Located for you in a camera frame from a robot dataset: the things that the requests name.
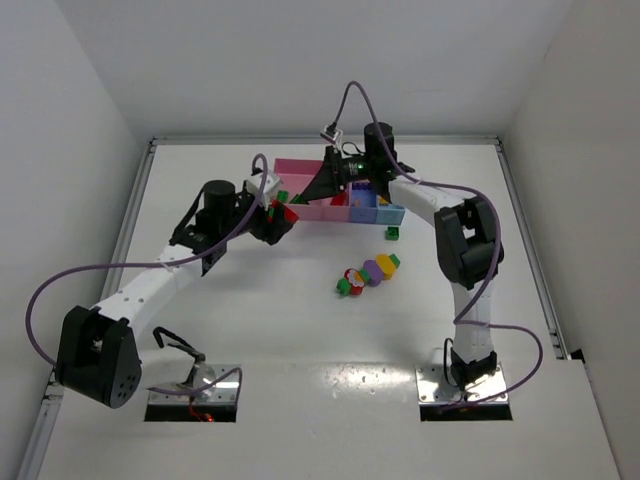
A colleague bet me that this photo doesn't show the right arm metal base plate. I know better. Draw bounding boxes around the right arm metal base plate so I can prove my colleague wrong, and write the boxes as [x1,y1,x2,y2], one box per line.
[415,363,510,405]

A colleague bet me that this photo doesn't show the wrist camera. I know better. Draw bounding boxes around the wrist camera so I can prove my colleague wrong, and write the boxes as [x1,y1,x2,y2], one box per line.
[320,123,343,144]
[245,171,282,198]

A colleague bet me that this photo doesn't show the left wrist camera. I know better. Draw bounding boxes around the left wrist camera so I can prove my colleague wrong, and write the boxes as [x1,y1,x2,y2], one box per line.
[245,171,282,198]

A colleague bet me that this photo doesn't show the pink and blue sorting tray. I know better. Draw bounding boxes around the pink and blue sorting tray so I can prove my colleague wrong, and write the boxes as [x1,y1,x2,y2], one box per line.
[273,158,405,226]

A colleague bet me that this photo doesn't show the white flower lego piece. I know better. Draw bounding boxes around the white flower lego piece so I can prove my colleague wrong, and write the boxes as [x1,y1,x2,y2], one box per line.
[344,268,366,288]

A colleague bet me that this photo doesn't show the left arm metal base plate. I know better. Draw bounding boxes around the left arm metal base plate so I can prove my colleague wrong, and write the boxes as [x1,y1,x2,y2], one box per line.
[149,364,243,404]

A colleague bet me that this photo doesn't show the red green lego block cluster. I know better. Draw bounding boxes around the red green lego block cluster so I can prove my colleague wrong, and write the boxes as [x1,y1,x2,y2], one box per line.
[267,200,299,225]

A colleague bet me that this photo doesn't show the green lego brick bottom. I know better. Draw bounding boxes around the green lego brick bottom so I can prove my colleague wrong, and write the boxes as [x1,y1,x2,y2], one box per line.
[336,278,351,296]

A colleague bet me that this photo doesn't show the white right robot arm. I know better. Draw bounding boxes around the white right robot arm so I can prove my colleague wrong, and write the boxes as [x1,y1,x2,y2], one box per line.
[298,122,504,388]

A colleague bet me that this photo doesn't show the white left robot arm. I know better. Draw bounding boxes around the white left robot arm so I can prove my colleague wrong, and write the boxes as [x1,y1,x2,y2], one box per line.
[55,173,298,409]

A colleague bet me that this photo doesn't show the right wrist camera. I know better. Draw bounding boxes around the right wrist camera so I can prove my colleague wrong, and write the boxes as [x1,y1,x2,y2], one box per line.
[320,123,343,144]

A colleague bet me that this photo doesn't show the red lego brick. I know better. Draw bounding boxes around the red lego brick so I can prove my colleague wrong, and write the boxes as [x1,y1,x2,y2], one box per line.
[330,192,349,206]

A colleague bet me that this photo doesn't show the green square lego brick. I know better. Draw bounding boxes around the green square lego brick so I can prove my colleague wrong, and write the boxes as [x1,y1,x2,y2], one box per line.
[389,254,401,267]

